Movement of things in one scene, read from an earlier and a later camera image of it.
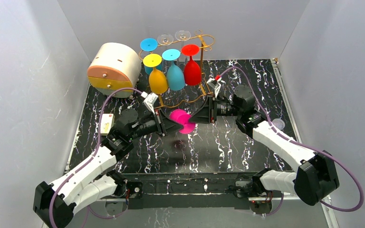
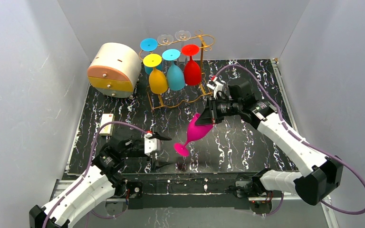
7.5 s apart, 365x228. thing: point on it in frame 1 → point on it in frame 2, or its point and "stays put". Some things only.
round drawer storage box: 115,66 stays put
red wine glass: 192,72 stays put
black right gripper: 213,110 stays put
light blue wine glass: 175,76 stays put
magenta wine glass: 181,116 → 195,131
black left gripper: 161,124 → 154,153
